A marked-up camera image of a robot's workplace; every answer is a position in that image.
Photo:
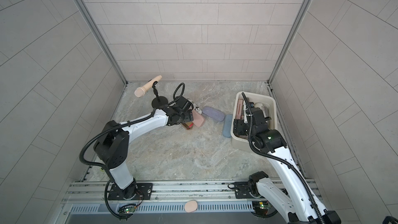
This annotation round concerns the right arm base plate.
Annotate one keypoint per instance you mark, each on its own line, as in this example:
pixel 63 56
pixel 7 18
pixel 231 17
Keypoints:
pixel 242 190

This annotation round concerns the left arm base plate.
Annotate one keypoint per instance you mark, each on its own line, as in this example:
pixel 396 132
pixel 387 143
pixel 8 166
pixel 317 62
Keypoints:
pixel 138 191

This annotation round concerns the left circuit board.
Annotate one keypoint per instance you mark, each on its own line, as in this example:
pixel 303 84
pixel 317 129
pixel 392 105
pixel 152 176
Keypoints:
pixel 127 209

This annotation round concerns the cream plastic storage box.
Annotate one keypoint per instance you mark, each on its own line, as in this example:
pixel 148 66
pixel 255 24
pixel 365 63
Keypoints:
pixel 270 104

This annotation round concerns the circuit board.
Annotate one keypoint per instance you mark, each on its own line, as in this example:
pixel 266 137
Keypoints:
pixel 127 209
pixel 263 209

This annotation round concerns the brown plaid glasses case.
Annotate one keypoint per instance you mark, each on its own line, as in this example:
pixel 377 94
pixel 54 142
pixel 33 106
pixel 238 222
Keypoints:
pixel 188 125

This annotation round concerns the right circuit board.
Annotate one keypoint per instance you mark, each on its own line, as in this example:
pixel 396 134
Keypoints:
pixel 263 209

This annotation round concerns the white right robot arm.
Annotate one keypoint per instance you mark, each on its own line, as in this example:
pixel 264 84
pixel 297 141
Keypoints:
pixel 298 204

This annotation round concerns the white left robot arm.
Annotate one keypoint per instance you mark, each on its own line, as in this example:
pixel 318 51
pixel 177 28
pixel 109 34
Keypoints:
pixel 112 145

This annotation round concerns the aluminium rail frame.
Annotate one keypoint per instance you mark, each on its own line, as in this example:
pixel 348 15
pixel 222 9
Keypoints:
pixel 209 194

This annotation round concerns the black microphone stand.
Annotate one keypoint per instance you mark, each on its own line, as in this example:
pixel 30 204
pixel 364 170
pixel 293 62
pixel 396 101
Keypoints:
pixel 158 101

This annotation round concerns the pink glasses case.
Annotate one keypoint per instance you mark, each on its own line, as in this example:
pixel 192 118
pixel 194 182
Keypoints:
pixel 198 119
pixel 239 114

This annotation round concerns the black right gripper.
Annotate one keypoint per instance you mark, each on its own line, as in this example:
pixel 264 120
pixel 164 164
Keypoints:
pixel 238 124

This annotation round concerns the map print glasses case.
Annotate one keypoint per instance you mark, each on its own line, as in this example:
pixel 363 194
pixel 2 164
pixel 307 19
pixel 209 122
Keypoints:
pixel 262 107

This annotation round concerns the beige microphone head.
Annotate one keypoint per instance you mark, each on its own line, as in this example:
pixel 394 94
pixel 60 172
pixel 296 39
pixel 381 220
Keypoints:
pixel 140 91

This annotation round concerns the pink oval eraser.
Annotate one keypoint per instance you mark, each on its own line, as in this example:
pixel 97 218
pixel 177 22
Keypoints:
pixel 191 206

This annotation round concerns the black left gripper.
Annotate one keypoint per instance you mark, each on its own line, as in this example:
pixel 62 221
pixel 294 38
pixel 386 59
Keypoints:
pixel 189 115

